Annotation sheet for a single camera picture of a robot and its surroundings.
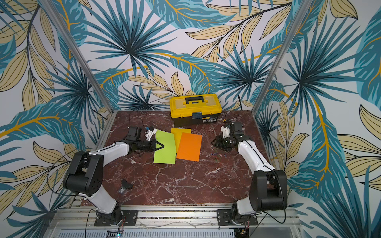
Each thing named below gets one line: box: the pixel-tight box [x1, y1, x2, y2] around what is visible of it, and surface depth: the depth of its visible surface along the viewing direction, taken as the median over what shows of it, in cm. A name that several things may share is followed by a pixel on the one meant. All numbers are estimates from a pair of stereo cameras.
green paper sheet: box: [153, 129, 177, 165], surface depth 92 cm
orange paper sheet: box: [176, 132, 203, 163], surface depth 103 cm
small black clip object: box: [118, 178, 133, 194], surface depth 85 cm
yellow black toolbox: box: [169, 94, 223, 127], surface depth 103 cm
